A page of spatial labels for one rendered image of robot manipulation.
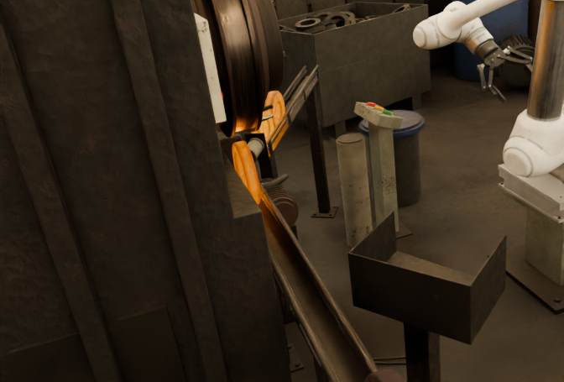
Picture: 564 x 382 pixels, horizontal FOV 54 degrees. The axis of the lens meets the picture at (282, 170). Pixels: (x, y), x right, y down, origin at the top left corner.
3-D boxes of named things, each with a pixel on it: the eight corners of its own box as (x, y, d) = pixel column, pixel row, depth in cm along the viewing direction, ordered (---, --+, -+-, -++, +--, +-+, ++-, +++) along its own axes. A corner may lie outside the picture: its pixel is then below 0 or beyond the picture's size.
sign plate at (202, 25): (216, 123, 100) (195, 22, 92) (194, 92, 123) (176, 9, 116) (228, 121, 100) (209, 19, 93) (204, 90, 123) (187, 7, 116)
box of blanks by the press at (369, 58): (325, 144, 376) (310, 29, 346) (263, 120, 443) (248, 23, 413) (433, 103, 422) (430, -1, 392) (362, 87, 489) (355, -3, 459)
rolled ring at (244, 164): (238, 132, 161) (227, 134, 161) (253, 152, 145) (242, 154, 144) (249, 189, 168) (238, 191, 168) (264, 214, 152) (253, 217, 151)
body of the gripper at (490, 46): (475, 49, 200) (490, 67, 197) (495, 35, 200) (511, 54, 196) (472, 58, 207) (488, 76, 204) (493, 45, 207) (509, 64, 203)
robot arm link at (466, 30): (477, 43, 212) (452, 50, 207) (452, 15, 218) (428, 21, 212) (492, 23, 203) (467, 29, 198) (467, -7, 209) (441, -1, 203)
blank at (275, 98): (261, 101, 208) (269, 100, 206) (273, 85, 220) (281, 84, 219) (268, 138, 215) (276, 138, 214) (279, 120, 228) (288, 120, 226)
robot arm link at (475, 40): (487, 23, 201) (497, 34, 199) (483, 35, 209) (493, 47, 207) (465, 36, 202) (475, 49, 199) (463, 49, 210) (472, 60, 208)
